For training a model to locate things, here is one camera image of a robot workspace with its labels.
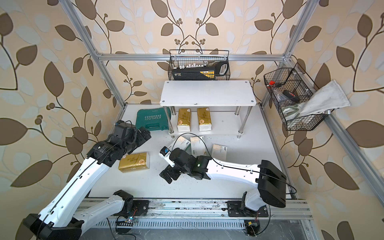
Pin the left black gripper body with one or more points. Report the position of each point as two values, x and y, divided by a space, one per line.
139 139

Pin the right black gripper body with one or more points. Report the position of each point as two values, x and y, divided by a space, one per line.
186 169

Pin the gold tissue pack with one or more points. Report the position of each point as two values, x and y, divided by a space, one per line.
134 162
204 118
184 120

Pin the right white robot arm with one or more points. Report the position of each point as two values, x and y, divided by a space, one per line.
268 182

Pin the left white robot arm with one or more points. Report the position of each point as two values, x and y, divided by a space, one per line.
60 219

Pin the white tissue pack middle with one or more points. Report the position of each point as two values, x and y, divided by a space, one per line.
198 146

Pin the white tissue pack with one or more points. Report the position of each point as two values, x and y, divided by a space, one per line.
198 146
219 152
181 143

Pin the white tissue pack right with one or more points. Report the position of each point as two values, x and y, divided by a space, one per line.
219 152

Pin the white tissue pack left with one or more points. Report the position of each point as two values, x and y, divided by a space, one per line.
181 143

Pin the white two-tier shelf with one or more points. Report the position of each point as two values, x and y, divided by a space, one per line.
230 103

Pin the green plastic tool case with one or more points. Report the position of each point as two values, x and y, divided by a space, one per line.
153 119

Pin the black yellow tool box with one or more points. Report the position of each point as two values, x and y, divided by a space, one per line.
215 71

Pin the white cloth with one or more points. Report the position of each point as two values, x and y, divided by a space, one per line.
329 97

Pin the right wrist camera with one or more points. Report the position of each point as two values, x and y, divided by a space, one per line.
165 154

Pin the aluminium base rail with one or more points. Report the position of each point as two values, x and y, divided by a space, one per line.
215 209

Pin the back black wire basket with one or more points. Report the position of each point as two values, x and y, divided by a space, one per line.
183 56

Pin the side black wire basket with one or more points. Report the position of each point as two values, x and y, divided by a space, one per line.
287 89

